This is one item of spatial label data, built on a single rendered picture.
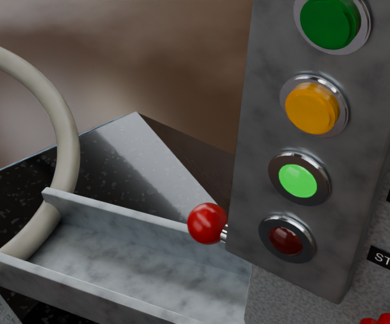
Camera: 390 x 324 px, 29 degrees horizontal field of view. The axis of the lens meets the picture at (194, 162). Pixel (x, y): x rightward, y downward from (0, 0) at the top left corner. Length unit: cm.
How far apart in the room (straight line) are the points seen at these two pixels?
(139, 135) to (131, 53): 153
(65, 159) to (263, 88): 63
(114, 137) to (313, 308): 68
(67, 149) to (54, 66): 163
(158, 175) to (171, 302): 32
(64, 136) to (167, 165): 17
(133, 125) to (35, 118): 128
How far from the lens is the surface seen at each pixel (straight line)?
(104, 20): 282
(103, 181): 108
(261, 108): 39
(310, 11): 33
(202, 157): 123
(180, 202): 105
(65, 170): 97
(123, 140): 114
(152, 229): 84
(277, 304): 53
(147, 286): 83
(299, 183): 40
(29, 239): 91
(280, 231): 44
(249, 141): 41
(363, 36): 34
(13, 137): 237
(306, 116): 37
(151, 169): 109
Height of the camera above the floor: 161
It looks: 45 degrees down
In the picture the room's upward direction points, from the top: 3 degrees clockwise
